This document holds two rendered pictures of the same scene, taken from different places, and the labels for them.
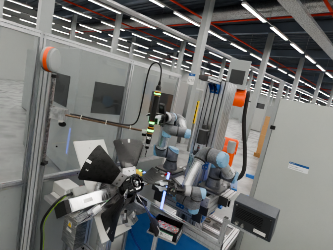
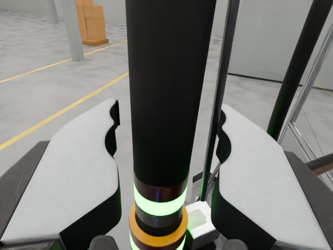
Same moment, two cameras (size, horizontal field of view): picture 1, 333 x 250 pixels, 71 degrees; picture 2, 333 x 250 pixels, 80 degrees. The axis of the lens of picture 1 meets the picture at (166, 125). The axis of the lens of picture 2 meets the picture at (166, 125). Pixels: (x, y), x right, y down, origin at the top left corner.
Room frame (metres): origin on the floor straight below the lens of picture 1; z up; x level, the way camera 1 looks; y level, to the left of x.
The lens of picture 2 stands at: (1.63, 0.06, 1.71)
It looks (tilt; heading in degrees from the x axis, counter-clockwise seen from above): 33 degrees down; 154
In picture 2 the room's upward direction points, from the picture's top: 4 degrees clockwise
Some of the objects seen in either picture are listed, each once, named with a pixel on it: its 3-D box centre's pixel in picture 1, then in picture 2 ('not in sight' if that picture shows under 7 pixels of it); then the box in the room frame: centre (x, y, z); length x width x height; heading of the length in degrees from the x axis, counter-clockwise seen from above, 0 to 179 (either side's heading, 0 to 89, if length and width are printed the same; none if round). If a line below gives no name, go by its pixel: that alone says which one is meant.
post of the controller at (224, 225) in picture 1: (223, 229); not in sight; (1.54, -0.54, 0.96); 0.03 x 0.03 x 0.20; 55
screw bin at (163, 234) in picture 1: (166, 227); not in sight; (1.61, -0.15, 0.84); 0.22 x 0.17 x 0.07; 70
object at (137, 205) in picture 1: (137, 204); not in sight; (1.61, 0.10, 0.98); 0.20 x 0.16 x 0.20; 55
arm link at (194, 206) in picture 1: (192, 204); not in sight; (1.59, -0.30, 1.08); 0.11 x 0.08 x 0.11; 54
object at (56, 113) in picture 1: (58, 113); not in sight; (1.54, 0.73, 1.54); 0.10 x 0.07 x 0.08; 90
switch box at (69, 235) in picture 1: (74, 228); not in sight; (1.55, 0.50, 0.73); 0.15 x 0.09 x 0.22; 55
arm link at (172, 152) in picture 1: (172, 153); not in sight; (2.39, -0.12, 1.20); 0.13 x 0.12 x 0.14; 92
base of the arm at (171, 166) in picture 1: (170, 163); not in sight; (2.39, -0.13, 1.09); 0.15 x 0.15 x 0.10
